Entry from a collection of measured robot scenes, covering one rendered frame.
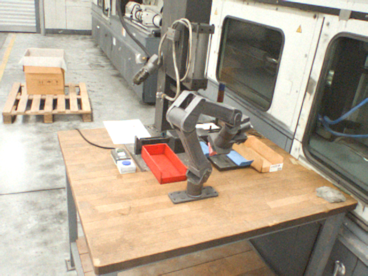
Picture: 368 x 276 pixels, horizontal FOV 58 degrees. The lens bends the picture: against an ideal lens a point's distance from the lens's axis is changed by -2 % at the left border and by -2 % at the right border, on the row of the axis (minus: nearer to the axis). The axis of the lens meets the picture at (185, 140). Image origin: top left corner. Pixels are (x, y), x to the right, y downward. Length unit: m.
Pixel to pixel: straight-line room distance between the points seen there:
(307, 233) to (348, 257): 0.28
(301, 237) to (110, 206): 1.15
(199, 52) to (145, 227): 0.80
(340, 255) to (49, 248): 1.76
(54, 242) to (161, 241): 1.46
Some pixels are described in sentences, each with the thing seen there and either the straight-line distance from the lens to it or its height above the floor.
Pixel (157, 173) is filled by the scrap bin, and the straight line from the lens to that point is 1.43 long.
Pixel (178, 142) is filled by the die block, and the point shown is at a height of 0.96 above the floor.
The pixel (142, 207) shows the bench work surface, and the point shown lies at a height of 0.90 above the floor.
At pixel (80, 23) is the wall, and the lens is 10.75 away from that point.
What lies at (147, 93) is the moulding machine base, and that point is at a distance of 4.84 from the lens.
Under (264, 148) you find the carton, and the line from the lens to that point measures 1.76.
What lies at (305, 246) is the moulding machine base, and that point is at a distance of 2.04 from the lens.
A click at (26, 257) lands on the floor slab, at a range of 2.46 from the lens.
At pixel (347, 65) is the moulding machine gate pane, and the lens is 1.69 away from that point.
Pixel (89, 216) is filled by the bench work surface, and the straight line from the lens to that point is 1.25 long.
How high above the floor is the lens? 1.67
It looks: 25 degrees down
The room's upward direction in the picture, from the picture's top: 7 degrees clockwise
